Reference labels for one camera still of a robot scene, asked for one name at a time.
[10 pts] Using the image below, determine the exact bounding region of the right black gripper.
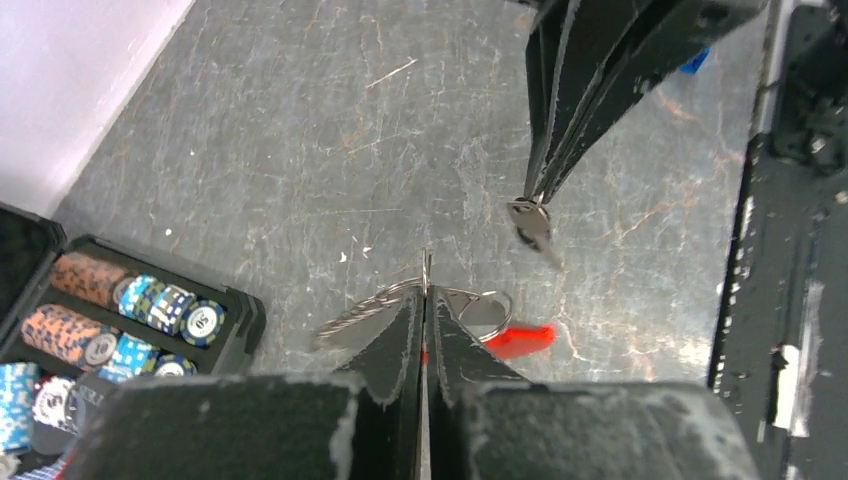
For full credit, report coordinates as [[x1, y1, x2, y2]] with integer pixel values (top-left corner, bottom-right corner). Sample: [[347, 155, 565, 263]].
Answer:
[[510, 0, 766, 199]]

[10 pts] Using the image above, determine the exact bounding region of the black-headed silver key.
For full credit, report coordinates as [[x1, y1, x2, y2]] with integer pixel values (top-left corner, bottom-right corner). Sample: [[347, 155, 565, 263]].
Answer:
[[507, 193, 563, 271]]

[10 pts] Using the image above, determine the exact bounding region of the black poker chip case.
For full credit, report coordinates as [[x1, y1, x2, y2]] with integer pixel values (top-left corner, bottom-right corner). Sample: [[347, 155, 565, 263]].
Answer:
[[1, 205, 266, 479]]

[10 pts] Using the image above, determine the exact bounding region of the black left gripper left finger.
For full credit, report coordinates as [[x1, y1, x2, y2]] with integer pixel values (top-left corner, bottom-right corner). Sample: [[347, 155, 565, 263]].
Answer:
[[62, 291, 424, 479]]

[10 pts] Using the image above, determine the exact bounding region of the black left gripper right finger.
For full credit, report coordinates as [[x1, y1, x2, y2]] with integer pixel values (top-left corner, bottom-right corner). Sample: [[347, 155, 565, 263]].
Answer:
[[425, 287, 759, 479]]

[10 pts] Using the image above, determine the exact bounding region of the blue green white brick block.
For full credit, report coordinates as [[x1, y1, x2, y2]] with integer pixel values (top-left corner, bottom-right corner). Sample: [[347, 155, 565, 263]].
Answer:
[[679, 47, 710, 75]]

